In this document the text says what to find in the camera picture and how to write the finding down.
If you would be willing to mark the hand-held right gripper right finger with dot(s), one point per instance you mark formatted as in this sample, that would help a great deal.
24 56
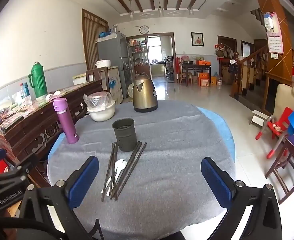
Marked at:
215 181

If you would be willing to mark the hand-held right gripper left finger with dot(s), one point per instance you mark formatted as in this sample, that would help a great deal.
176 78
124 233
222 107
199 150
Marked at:
85 178

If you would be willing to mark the white plastic spoon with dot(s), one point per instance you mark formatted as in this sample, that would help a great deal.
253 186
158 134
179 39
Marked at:
118 163
123 166

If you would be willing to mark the bundle of dark chopsticks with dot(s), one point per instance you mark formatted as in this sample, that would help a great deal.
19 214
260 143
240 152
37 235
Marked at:
130 165

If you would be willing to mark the dark green utensil holder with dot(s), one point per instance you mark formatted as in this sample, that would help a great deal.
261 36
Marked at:
124 137

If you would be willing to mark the dark wooden sideboard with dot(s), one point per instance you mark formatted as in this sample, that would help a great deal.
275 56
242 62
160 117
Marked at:
31 130

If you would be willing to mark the blue tablecloth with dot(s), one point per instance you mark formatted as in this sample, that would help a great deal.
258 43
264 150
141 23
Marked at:
222 130

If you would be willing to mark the purple thermos bottle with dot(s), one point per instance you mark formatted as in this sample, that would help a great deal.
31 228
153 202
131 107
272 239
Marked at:
67 122

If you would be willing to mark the white plastic bowl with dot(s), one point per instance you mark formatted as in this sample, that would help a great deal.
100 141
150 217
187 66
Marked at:
100 115

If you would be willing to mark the blue bottle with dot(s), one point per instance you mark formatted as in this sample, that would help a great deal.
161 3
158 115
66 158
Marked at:
24 91

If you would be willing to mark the white crumpled cloth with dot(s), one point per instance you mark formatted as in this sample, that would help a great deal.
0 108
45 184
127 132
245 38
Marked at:
52 96

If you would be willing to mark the white step stool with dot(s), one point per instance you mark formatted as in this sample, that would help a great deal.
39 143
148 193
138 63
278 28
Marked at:
258 116

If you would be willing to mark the dark wooden chair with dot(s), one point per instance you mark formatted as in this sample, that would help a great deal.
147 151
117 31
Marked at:
292 145

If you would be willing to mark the green thermos flask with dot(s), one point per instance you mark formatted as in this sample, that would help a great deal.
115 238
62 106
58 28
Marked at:
38 82

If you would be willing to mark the red child chair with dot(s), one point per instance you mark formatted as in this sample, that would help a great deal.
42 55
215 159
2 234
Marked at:
282 116

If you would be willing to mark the round fan heater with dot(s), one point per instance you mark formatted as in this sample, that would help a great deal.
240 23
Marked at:
130 92

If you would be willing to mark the white chest freezer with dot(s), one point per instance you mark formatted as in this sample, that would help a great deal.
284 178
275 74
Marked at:
115 82

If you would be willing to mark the tall orange box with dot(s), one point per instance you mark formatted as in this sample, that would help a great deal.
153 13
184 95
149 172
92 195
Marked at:
204 79

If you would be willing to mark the brown wooden chair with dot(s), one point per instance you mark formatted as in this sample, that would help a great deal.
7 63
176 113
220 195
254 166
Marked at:
88 76

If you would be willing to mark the bronze electric kettle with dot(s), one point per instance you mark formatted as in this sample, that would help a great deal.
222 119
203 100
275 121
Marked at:
144 95

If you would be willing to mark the beige sofa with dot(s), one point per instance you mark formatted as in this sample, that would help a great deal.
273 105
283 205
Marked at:
284 97

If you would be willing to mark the dark wooden side table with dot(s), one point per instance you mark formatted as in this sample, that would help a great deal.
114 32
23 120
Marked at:
195 66

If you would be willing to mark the white rice cooker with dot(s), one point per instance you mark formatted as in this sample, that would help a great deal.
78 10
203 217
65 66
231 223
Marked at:
103 63

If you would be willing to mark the wooden stair railing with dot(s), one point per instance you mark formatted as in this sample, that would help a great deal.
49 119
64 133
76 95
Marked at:
248 67

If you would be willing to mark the flat orange box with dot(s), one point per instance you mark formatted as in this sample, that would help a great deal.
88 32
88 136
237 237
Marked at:
203 62

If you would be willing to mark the orange wooden pillar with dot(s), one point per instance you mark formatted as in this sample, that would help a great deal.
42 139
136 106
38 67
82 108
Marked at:
274 62

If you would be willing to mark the grey refrigerator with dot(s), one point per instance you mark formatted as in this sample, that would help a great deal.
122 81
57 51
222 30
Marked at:
109 47

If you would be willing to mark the glass bottle shelf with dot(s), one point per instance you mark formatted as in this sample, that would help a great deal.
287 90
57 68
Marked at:
138 55

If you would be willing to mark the brown striped curtain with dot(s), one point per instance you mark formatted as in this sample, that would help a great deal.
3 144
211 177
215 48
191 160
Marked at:
94 42

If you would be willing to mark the pendant lamp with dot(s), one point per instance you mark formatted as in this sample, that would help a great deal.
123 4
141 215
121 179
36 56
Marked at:
159 11
131 13
190 9

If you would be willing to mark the framed wall picture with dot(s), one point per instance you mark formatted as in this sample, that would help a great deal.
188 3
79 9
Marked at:
197 39

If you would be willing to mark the pink wall calendar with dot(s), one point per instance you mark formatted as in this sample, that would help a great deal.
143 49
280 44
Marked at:
276 40

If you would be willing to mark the round wall clock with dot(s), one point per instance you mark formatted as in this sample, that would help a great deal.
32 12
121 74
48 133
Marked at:
144 30

